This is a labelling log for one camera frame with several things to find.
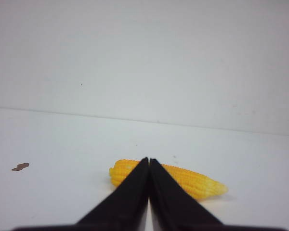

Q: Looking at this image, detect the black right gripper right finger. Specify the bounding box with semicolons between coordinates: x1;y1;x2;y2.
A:
149;159;225;231

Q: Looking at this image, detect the yellow toy corn cob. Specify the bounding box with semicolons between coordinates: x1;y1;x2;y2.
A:
109;159;228;200

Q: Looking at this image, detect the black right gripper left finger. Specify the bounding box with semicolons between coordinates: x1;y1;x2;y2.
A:
77;158;149;231

